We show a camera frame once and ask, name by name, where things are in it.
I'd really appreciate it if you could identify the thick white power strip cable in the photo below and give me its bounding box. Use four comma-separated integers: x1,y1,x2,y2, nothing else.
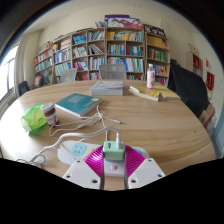
14,126,116,168

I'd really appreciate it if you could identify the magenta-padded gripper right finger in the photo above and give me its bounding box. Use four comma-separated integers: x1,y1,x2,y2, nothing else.
124,145,167,190

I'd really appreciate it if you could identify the green plastic bag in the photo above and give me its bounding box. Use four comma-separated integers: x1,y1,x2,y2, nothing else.
20,103,48,133

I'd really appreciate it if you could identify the dark chair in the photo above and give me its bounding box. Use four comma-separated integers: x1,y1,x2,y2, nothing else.
17,80,31,97

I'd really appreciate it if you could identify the small jar with red label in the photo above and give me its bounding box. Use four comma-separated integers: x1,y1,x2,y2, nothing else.
42,102,60,126

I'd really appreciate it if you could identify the red wall poster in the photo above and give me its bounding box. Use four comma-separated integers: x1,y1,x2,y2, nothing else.
205,70,215,92

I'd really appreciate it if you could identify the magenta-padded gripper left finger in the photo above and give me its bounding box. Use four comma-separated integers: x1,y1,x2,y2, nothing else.
62,144,106,190

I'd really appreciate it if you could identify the white power strip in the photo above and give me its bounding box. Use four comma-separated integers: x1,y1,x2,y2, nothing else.
57,140,151,178

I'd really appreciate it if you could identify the cardboard box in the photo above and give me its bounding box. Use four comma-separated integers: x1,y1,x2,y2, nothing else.
198,103,217,129

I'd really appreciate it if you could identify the yellow book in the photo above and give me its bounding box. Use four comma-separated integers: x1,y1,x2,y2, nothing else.
128,85,162,102
153,83,182,101

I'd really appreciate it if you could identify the teal book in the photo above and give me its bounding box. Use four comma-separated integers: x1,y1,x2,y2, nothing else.
54,92,104,118

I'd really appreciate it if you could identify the grey mesh chair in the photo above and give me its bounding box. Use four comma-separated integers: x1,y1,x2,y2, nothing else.
59,68,78,84
98,63,128,81

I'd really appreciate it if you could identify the small wall shelf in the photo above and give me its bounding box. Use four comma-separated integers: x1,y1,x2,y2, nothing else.
186,49,204,78

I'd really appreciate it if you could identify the mint green charger block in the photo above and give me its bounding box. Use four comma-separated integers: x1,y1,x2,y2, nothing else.
102,140,126,162

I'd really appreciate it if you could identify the grey book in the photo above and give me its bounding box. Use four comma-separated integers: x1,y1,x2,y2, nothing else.
89,80,125,97

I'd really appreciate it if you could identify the black cloth cover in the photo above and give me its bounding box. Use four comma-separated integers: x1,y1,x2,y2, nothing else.
167,59,212,118

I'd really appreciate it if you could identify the thin white charger cable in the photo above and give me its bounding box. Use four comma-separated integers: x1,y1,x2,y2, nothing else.
48,104,123,150

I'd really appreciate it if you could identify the wooden bookshelf unit with books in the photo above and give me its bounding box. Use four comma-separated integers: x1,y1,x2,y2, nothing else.
33,14,172,88

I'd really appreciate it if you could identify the clear bottle with red label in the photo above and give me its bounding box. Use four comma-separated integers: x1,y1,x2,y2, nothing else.
146,63,156,90

